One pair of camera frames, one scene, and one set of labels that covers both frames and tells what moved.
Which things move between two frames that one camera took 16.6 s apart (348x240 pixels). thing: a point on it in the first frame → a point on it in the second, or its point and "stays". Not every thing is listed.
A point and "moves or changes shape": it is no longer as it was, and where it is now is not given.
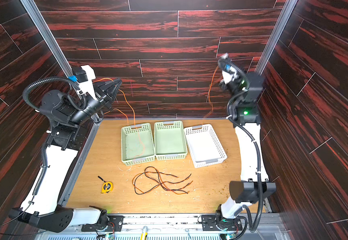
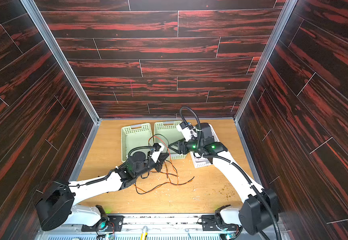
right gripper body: [240, 87] → [182, 146]
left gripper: [98, 96] → [161, 159]
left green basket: [137, 144] stays
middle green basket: [170, 142] stays
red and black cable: [157, 185] moves or changes shape
